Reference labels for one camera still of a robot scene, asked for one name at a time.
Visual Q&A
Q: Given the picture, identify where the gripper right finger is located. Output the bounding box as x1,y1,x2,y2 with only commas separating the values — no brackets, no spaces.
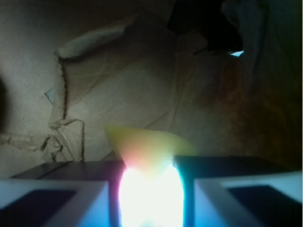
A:
174,156,303,227

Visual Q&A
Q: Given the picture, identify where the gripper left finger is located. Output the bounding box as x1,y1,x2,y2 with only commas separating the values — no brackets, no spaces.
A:
0,161,125,227

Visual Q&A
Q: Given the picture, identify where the yellow sponge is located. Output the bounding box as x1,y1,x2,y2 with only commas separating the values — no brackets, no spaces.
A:
106,125,197,227

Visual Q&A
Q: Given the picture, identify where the crumpled brown paper bag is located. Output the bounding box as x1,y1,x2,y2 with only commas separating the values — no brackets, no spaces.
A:
0,0,303,178

